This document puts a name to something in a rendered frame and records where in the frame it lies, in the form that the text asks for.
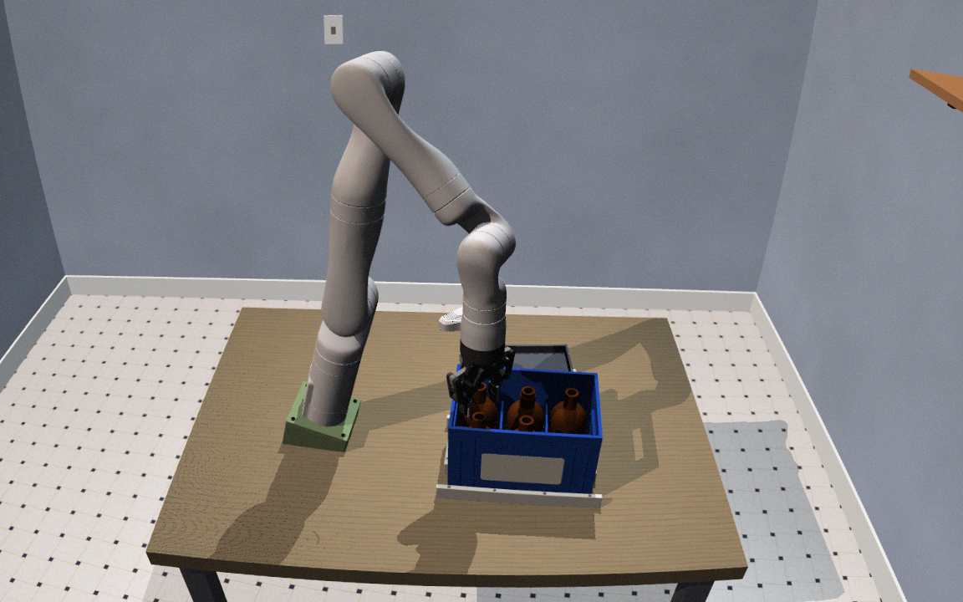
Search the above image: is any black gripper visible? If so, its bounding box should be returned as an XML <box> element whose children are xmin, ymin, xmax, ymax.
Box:
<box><xmin>446</xmin><ymin>342</ymin><xmax>516</xmax><ymax>418</ymax></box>

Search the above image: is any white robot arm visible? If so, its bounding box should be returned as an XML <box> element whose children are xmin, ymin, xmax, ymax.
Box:
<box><xmin>302</xmin><ymin>51</ymin><xmax>516</xmax><ymax>426</ymax></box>

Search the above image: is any blue crate with dividers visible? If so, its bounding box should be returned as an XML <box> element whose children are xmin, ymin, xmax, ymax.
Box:
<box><xmin>447</xmin><ymin>368</ymin><xmax>603</xmax><ymax>494</ymax></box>

